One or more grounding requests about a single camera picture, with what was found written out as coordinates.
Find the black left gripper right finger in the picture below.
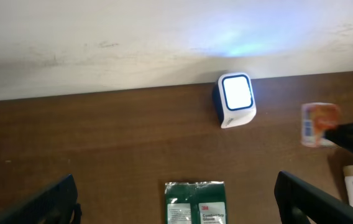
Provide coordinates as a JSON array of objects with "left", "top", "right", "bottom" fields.
[{"left": 274, "top": 171, "right": 353, "bottom": 224}]

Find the green 3M gloves package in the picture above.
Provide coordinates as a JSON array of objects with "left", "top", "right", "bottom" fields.
[{"left": 164, "top": 181, "right": 227, "bottom": 224}]

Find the white barcode scanner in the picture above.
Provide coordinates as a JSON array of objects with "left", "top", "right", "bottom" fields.
[{"left": 212, "top": 72, "right": 257, "bottom": 129}]

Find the orange tissue packet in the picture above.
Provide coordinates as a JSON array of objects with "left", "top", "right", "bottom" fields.
[{"left": 301, "top": 103, "right": 341, "bottom": 147}]

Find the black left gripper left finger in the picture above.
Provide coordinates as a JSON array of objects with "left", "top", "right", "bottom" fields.
[{"left": 0, "top": 174, "right": 82, "bottom": 224}]

